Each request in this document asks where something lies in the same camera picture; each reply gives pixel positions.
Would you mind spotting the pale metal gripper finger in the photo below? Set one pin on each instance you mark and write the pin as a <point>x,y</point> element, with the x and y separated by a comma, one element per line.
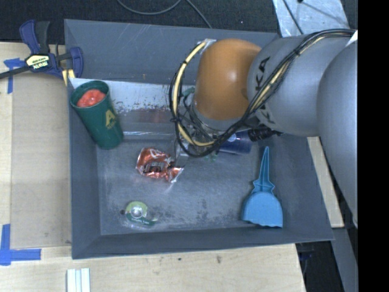
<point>181,160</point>

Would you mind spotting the crumpled orange foil packet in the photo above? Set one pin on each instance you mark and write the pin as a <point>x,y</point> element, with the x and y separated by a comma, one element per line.
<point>155,164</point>

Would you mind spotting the dark blue cylinder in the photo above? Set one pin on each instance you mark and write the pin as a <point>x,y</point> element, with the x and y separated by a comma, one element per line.
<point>238,146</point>

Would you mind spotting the grey metal bin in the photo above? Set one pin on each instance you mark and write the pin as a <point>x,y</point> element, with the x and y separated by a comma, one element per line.
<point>212,193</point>

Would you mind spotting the green and clear tape dispenser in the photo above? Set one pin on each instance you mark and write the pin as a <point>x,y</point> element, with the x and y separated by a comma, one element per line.
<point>138,213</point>

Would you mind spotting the dark green plastic cup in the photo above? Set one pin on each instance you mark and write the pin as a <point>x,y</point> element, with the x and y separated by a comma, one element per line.
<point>101,123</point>

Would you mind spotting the blue plastic scoop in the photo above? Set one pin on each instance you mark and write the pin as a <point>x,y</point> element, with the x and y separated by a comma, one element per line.
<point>263,207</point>

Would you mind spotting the red toy fruit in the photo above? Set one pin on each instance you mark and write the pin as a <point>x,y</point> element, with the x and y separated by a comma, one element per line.
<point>90,98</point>

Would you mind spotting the pale wood board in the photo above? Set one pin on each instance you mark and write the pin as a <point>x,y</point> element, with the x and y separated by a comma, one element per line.
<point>39,163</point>

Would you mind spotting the black cylinder on white bracket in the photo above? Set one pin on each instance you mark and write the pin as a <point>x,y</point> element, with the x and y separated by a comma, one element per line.
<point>262,134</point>

